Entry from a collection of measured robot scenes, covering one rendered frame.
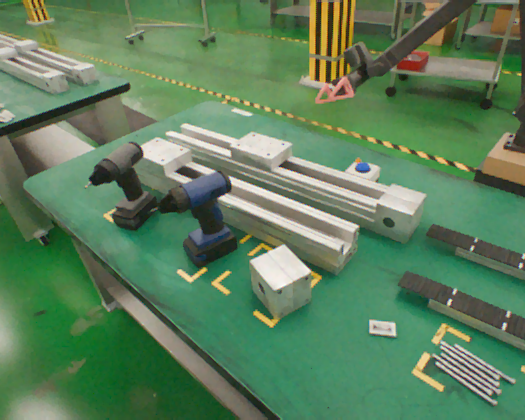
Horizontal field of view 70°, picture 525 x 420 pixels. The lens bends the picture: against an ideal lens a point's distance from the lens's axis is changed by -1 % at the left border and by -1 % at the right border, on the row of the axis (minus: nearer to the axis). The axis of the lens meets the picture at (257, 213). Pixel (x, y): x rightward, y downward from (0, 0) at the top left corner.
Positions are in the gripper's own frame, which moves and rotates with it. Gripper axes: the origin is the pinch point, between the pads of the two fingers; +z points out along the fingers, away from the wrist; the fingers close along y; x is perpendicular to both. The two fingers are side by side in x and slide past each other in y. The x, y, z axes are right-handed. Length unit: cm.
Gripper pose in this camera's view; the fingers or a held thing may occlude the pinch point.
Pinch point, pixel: (324, 99)
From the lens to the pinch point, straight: 134.0
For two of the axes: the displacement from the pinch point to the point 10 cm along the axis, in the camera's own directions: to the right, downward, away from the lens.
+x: 5.0, 8.1, 3.2
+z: -8.0, 5.7, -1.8
